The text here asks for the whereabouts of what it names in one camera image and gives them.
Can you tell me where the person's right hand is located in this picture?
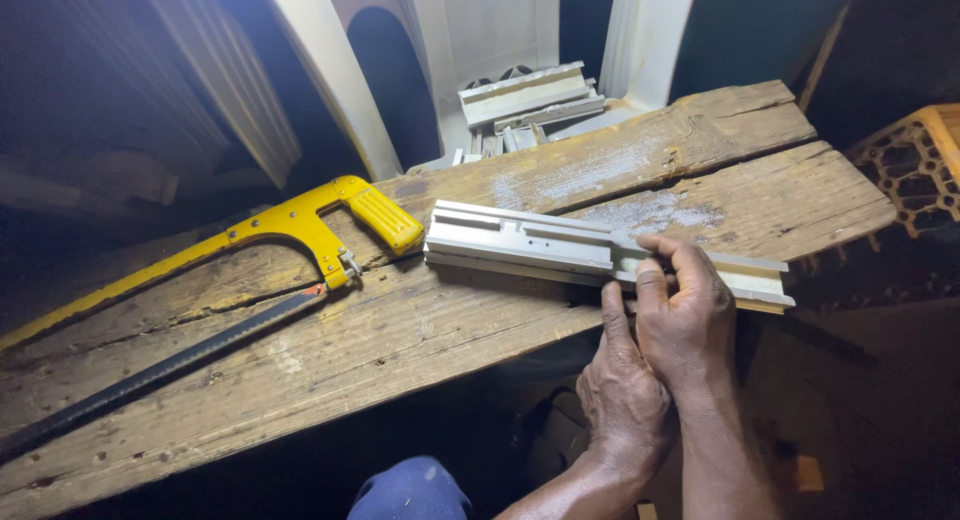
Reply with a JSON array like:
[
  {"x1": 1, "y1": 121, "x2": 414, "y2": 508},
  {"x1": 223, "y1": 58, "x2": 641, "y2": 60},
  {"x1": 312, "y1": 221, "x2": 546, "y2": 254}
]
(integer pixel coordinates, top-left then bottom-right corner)
[{"x1": 634, "y1": 233, "x2": 740, "y2": 399}]

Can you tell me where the person's left hand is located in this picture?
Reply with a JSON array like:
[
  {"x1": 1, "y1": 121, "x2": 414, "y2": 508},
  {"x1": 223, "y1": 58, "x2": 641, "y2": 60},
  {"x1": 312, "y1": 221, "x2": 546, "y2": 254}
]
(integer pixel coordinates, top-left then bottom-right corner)
[{"x1": 575, "y1": 280, "x2": 678, "y2": 478}]

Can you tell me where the long aluminium channel profile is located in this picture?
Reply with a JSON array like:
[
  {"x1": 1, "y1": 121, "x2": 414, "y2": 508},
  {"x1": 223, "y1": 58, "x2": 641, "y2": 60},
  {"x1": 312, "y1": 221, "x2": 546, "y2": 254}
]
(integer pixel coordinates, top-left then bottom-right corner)
[{"x1": 423, "y1": 235, "x2": 797, "y2": 316}]

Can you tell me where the short aluminium profile piece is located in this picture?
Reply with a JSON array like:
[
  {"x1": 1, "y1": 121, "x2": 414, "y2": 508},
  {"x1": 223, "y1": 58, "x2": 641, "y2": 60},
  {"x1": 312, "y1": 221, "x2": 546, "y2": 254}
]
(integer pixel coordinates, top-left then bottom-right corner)
[{"x1": 426, "y1": 199, "x2": 618, "y2": 272}]

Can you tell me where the person's blue trouser knee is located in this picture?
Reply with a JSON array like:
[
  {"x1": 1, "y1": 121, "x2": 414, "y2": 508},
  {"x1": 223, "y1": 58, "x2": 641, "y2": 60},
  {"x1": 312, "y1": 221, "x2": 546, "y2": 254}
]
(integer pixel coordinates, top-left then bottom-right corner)
[{"x1": 345, "y1": 455, "x2": 475, "y2": 520}]

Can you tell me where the orange plastic crate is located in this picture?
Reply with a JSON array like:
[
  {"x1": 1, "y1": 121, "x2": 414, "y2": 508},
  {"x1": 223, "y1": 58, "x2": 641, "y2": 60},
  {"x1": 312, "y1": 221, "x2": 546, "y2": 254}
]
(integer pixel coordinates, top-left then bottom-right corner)
[{"x1": 846, "y1": 103, "x2": 960, "y2": 241}]

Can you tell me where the pile of aluminium offcuts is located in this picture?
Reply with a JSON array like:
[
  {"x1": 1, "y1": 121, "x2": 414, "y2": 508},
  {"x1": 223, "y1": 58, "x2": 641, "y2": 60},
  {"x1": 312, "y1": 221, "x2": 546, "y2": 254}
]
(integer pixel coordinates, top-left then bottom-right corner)
[{"x1": 448, "y1": 60, "x2": 609, "y2": 167}]

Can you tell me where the thin wooden stick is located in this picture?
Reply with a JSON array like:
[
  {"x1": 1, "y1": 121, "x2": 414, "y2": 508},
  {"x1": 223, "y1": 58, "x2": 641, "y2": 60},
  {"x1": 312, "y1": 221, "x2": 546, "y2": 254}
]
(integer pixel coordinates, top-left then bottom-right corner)
[{"x1": 796, "y1": 4, "x2": 851, "y2": 114}]

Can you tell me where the white plastic chair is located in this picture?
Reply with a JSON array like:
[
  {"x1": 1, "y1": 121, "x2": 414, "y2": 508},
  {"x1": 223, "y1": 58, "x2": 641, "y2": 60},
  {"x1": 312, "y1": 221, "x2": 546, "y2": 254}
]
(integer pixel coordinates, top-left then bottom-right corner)
[{"x1": 257, "y1": 0, "x2": 703, "y2": 184}]

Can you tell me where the yellow hacksaw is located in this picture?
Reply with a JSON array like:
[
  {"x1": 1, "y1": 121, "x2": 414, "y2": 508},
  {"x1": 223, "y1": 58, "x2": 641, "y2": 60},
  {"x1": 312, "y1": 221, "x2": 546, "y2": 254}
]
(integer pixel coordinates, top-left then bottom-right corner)
[{"x1": 0, "y1": 175, "x2": 426, "y2": 463}]

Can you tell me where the stack of corrugated sheets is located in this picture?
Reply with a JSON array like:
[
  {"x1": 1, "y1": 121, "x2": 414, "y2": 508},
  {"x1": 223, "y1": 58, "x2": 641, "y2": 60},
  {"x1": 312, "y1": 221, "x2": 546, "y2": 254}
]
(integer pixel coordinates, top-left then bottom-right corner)
[{"x1": 0, "y1": 0, "x2": 303, "y2": 206}]

